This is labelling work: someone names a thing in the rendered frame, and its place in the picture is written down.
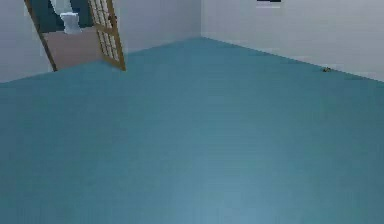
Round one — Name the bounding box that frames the brown glazed room door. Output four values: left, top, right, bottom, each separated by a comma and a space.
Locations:
87, 0, 127, 72

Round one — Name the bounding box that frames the white toilet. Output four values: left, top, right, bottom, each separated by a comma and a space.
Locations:
59, 11, 83, 35

